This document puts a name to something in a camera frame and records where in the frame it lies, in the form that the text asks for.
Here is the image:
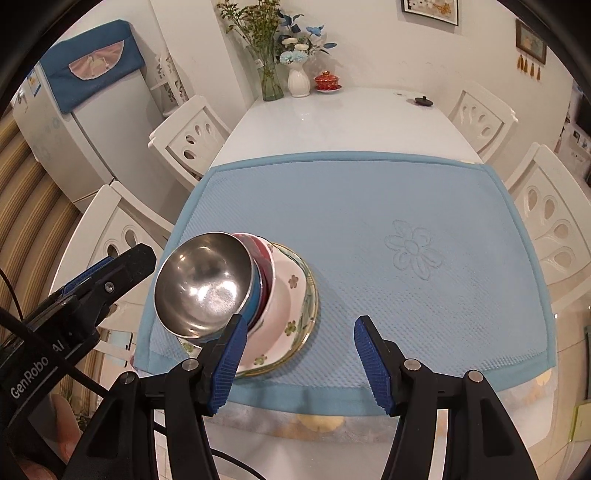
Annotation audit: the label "black cable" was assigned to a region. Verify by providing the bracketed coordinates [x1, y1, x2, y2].
[152, 406, 273, 480]
[0, 268, 28, 333]

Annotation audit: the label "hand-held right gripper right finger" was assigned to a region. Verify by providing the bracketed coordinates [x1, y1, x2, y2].
[353, 315, 541, 480]

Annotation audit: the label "pink cartoon bowl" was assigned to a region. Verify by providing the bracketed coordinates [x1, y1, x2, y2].
[252, 235, 278, 328]

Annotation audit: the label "light blue textured table mat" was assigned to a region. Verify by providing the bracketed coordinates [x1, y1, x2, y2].
[134, 151, 557, 418]

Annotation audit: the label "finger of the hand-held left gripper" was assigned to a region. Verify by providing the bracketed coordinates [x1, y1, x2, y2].
[62, 256, 116, 296]
[25, 244, 156, 328]

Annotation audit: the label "blue steel bowl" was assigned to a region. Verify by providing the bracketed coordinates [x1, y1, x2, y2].
[154, 232, 256, 337]

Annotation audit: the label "person's left hand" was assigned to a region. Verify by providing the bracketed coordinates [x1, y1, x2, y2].
[18, 394, 93, 480]

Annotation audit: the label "white refrigerator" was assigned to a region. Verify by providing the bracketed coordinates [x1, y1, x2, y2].
[11, 21, 185, 204]

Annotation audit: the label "blue cloth appliance cover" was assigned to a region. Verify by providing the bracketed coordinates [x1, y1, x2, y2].
[41, 19, 145, 114]

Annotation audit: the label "orange wall tassels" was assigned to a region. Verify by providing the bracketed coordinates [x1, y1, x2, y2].
[516, 54, 543, 78]

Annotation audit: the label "white plate with green flowers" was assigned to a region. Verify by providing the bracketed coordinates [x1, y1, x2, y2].
[177, 242, 311, 378]

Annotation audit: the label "white vase with flowers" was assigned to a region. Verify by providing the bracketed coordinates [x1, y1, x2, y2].
[276, 11, 338, 99]

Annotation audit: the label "framed wall picture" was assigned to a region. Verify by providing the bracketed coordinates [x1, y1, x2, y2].
[401, 0, 461, 27]
[515, 19, 548, 64]

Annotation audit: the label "red lidded teacup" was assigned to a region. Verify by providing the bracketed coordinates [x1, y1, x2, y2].
[314, 70, 343, 93]

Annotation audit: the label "striped beige curtain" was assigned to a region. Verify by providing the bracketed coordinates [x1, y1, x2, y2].
[0, 111, 88, 296]

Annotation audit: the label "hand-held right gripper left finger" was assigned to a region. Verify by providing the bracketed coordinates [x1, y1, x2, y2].
[65, 314, 249, 480]

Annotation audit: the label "white dining chair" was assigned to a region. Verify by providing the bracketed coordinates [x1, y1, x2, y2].
[148, 95, 232, 192]
[447, 80, 519, 162]
[503, 142, 591, 315]
[48, 180, 176, 370]

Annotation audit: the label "pink steel bowl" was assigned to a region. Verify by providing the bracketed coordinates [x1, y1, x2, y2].
[231, 233, 269, 324]

